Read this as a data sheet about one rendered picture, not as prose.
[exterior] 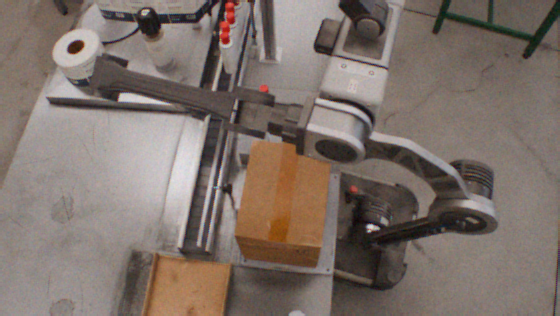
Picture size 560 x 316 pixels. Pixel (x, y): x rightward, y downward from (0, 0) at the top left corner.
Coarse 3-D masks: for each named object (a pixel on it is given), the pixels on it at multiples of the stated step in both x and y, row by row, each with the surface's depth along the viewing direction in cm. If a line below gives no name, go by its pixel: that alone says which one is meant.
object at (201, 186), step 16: (240, 64) 173; (224, 80) 170; (208, 128) 160; (208, 144) 157; (224, 144) 157; (208, 160) 154; (208, 176) 152; (192, 208) 146; (192, 224) 144; (208, 224) 144; (192, 240) 141
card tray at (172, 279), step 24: (168, 264) 143; (192, 264) 142; (216, 264) 142; (168, 288) 139; (192, 288) 139; (216, 288) 139; (144, 312) 133; (168, 312) 135; (192, 312) 135; (216, 312) 135
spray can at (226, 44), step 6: (222, 36) 153; (228, 36) 153; (222, 42) 155; (228, 42) 156; (222, 48) 157; (228, 48) 157; (222, 54) 161; (228, 54) 160; (234, 54) 163; (228, 60) 163; (234, 60) 165; (228, 66) 166; (228, 72) 170
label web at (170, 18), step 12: (144, 0) 167; (156, 0) 167; (168, 0) 167; (180, 0) 167; (192, 0) 168; (204, 0) 175; (216, 0) 182; (156, 12) 173; (168, 12) 173; (180, 12) 173; (192, 12) 173; (204, 12) 179
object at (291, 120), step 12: (276, 108) 91; (288, 108) 91; (300, 108) 90; (276, 120) 91; (288, 120) 89; (300, 120) 87; (276, 132) 92; (288, 132) 90; (300, 132) 87; (300, 144) 91
